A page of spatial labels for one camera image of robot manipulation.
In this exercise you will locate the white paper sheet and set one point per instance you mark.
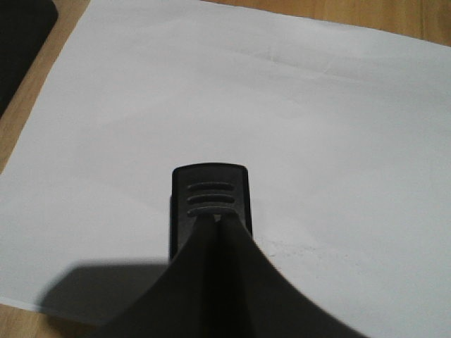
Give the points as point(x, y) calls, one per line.
point(246, 123)

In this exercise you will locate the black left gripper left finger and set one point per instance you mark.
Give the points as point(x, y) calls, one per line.
point(174, 306)

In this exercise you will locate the wooden desk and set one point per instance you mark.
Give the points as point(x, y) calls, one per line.
point(352, 21)

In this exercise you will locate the black computer monitor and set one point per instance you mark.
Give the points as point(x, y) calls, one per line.
point(25, 25)

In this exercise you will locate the black stapler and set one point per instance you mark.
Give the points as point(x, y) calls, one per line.
point(207, 188)

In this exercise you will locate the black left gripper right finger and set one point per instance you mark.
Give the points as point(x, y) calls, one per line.
point(273, 307)

